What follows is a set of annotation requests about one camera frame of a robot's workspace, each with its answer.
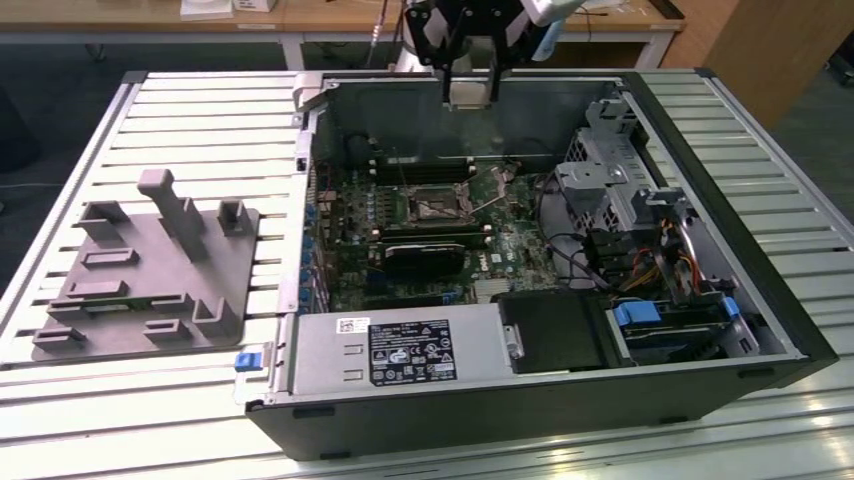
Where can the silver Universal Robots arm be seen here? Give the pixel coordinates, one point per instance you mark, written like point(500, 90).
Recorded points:
point(408, 62)

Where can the silver power supply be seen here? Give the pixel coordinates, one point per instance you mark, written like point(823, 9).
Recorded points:
point(320, 350)

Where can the silver CPU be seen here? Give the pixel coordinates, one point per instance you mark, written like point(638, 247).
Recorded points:
point(470, 92)

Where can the black rating label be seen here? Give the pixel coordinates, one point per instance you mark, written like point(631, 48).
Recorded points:
point(412, 352)

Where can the black RAM slot bank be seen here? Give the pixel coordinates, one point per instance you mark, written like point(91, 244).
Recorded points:
point(420, 171)

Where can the metal locking lever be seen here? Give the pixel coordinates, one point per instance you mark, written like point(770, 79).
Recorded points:
point(490, 200)

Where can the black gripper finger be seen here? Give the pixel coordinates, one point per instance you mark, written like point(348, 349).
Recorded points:
point(446, 85)
point(496, 82)

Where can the green motherboard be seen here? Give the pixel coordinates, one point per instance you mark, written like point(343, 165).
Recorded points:
point(520, 260)

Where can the hard disk in blue carrier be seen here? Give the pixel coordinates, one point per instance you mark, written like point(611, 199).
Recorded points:
point(636, 312)

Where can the black graphics card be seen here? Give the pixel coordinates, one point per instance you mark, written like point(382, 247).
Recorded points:
point(427, 257)

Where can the wooden desk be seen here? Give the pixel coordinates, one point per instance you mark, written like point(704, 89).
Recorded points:
point(300, 25)

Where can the black open PC case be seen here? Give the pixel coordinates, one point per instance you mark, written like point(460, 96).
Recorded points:
point(467, 425)

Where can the white barcode sticker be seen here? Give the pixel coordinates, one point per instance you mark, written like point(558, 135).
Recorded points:
point(352, 325)

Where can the white box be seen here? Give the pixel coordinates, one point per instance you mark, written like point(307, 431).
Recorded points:
point(207, 7)

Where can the black plastic shroud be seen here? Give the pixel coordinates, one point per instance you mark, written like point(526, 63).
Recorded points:
point(554, 330)

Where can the blue case latch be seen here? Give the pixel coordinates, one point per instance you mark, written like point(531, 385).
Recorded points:
point(248, 361)

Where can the CPU socket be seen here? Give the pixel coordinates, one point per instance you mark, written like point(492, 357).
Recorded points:
point(436, 206)

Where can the wooden cabinet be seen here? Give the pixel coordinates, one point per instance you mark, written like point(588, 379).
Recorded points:
point(767, 50)

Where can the metal drive cage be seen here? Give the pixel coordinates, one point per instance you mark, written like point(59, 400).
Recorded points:
point(600, 175)

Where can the silver chipset heatsink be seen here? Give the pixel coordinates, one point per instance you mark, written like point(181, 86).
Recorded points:
point(492, 291)

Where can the black RAM stick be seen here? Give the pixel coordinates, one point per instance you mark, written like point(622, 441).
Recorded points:
point(427, 230)

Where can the grey parts rack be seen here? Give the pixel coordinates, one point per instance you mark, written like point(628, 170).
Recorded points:
point(167, 270)

